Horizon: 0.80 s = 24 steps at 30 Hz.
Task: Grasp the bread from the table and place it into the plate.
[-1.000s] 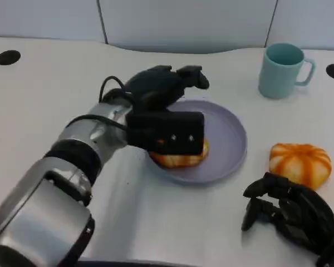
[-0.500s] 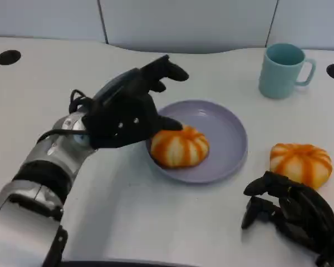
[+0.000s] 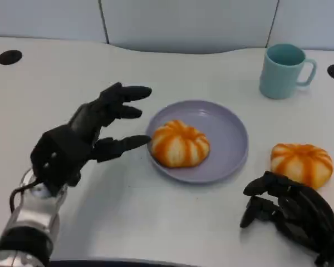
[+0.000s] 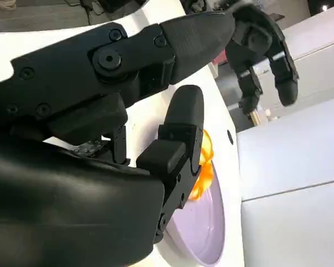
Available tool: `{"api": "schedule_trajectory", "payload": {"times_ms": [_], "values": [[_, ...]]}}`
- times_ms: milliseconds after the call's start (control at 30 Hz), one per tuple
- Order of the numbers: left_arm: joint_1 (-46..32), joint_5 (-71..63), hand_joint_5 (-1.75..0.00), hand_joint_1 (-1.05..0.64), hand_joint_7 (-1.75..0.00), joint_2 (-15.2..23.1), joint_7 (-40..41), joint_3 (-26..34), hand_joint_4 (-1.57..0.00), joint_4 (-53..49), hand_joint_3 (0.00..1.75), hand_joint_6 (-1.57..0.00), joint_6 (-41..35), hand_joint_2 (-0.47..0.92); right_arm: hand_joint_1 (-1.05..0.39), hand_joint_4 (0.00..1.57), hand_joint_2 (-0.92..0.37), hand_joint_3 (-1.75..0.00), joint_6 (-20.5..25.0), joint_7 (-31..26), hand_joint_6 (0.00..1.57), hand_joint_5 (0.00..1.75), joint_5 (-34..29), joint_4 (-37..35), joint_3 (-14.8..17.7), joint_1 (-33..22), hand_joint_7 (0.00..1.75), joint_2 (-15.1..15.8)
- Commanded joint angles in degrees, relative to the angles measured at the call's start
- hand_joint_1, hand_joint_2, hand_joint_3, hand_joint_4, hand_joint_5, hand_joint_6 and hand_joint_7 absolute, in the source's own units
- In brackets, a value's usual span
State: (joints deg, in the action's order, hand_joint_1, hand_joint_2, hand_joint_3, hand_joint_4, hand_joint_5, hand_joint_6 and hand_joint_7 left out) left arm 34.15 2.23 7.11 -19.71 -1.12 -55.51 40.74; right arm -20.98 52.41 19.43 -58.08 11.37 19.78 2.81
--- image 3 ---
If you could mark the grey partition panel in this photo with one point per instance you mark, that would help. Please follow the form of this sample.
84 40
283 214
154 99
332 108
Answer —
189 25
311 22
44 19

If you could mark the orange white toy bread roll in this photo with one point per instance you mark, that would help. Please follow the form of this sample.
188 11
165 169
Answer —
181 144
300 162

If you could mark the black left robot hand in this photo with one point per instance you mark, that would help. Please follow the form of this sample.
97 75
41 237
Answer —
61 150

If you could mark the lilac plate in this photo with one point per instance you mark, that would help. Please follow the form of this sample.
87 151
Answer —
225 133

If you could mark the pale green mug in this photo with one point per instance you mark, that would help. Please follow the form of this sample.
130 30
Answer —
278 79

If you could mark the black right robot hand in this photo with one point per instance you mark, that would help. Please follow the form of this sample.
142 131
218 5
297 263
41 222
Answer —
303 211

